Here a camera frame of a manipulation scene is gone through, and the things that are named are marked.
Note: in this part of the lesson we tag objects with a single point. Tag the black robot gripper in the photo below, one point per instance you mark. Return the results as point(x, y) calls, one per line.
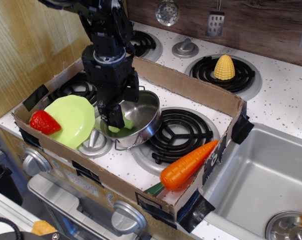
point(115, 80)

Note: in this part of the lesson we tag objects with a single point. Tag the light green toy broccoli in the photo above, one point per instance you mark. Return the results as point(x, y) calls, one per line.
point(128, 124)

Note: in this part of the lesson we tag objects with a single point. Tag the small steel pan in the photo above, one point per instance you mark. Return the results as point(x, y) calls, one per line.
point(146, 117)

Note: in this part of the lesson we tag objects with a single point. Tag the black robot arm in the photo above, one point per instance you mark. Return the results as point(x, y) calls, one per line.
point(105, 23)

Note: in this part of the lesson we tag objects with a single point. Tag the front left black burner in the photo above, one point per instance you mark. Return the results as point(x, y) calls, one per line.
point(77, 85)

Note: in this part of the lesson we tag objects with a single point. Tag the light green plastic plate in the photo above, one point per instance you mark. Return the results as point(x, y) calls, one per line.
point(76, 117)

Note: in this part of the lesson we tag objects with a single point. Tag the grey front stovetop knob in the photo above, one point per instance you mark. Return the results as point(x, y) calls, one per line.
point(97, 145)

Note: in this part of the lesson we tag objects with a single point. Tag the grey stovetop knob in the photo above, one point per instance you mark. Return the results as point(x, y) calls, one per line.
point(185, 49)
point(97, 145)

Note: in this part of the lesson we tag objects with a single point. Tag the front right black burner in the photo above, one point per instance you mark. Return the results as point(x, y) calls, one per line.
point(182, 131)

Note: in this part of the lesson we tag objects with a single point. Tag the red toy strawberry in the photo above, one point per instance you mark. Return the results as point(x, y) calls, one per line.
point(45, 123)

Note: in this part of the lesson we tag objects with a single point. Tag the grey back stovetop knob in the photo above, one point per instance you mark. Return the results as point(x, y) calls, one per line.
point(185, 49)

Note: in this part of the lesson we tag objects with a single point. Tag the orange toy carrot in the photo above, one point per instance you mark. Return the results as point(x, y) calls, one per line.
point(177, 173)

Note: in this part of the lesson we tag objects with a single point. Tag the hanging metal strainer spoon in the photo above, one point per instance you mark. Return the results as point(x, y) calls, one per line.
point(167, 13)

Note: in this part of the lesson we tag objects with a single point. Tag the grey left oven knob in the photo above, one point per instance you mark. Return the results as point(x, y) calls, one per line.
point(35, 163)

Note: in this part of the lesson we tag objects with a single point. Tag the grey oven knob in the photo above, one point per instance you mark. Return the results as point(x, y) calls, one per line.
point(35, 163)
point(126, 219)

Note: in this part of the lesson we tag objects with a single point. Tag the yellow toy corn cob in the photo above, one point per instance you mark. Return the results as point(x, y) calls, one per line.
point(224, 68)

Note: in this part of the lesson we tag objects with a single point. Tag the grey right oven knob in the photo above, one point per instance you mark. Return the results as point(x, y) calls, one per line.
point(126, 219)

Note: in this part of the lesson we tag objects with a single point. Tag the brown cardboard fence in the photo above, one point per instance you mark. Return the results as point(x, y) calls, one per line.
point(170, 214)

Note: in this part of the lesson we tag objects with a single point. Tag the hanging metal slotted spatula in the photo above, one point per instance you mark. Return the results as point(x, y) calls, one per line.
point(215, 21)

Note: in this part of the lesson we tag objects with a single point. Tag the back right black burner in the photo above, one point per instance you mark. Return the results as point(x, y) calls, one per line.
point(246, 83)

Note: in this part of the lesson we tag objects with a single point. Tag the orange cloth scrap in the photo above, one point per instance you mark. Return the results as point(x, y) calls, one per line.
point(41, 228)

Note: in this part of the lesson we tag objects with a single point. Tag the silver toy sink basin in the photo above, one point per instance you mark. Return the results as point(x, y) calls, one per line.
point(256, 179)

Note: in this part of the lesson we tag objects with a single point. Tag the silver sink drain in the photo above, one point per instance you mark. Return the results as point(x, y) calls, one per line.
point(284, 225)

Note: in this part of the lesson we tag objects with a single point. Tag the silver oven door handle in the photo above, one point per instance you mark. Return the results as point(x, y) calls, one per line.
point(75, 214)

